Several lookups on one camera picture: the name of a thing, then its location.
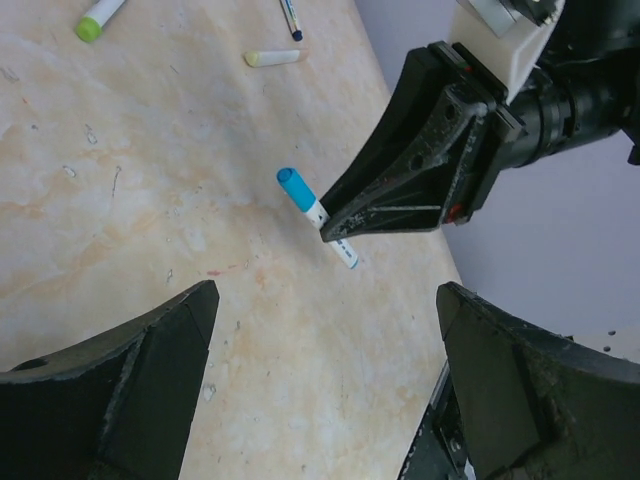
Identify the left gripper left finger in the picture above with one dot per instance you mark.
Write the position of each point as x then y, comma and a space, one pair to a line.
119, 405

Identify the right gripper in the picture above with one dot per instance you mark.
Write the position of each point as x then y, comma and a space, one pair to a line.
449, 130

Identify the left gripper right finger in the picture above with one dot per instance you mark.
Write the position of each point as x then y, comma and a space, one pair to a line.
534, 404

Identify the peach capped pen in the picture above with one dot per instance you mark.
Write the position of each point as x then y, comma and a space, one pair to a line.
261, 59

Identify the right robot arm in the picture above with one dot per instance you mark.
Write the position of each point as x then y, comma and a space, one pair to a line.
605, 33

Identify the light green capped pen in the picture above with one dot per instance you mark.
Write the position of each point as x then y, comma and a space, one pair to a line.
91, 25

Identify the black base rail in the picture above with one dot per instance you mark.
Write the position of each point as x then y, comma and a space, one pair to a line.
439, 449

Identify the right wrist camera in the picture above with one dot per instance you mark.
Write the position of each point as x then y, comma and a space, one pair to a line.
506, 37

